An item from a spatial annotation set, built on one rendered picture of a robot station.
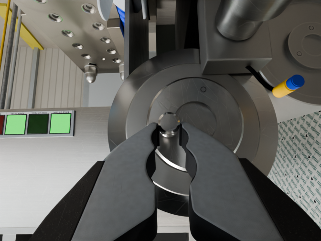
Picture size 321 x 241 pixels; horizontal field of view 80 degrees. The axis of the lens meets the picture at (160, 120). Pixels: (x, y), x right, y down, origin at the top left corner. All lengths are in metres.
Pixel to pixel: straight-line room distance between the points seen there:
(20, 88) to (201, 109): 2.57
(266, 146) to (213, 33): 0.10
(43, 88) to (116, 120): 2.41
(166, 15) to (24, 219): 0.64
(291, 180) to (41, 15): 0.50
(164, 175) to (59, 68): 2.48
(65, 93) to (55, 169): 1.94
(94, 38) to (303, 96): 0.38
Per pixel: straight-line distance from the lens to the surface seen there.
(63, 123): 0.57
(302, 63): 0.23
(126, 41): 0.22
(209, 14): 0.18
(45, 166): 0.59
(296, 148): 0.36
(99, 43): 0.47
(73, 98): 2.43
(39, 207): 0.60
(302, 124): 0.35
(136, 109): 0.17
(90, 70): 0.57
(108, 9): 0.23
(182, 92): 0.15
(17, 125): 0.63
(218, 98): 0.16
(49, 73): 2.61
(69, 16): 0.42
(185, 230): 0.53
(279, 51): 0.23
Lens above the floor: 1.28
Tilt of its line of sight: 10 degrees down
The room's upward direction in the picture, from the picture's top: 179 degrees clockwise
